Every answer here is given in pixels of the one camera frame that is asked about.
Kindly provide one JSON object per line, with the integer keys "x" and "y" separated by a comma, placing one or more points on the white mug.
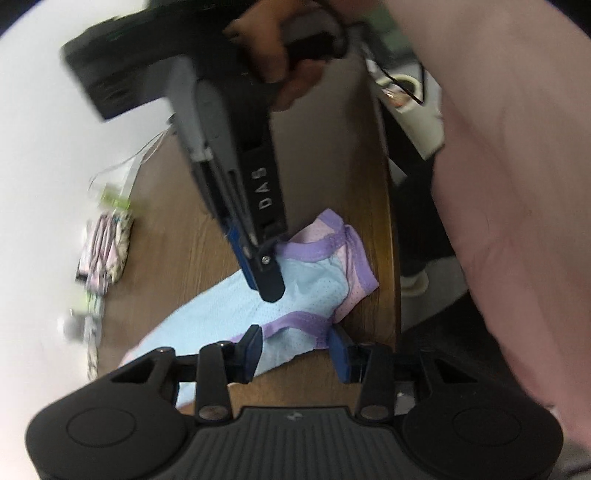
{"x": 418, "y": 122}

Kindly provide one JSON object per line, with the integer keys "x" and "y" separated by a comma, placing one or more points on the person's dark trouser leg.
{"x": 425, "y": 217}

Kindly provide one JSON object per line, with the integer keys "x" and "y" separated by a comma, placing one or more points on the person's right forearm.
{"x": 517, "y": 184}

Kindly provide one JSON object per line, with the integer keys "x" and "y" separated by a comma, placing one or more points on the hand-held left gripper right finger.
{"x": 338, "y": 355}

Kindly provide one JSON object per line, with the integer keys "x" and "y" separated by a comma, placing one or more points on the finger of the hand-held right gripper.
{"x": 238, "y": 249}
{"x": 270, "y": 277}

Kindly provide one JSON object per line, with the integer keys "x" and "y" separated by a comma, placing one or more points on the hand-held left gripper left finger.
{"x": 253, "y": 353}

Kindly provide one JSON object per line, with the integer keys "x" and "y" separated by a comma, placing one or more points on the pastel pink blue garment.
{"x": 258, "y": 304}

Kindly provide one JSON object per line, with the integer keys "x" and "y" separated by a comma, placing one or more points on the white shoe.
{"x": 414, "y": 282}

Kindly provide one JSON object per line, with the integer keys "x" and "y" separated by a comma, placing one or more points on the person's right hand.
{"x": 265, "y": 32}

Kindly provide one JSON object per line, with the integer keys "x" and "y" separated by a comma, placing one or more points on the floral fabric pouch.
{"x": 105, "y": 254}

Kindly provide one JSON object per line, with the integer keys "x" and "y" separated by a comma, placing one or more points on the green snack packet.
{"x": 114, "y": 198}

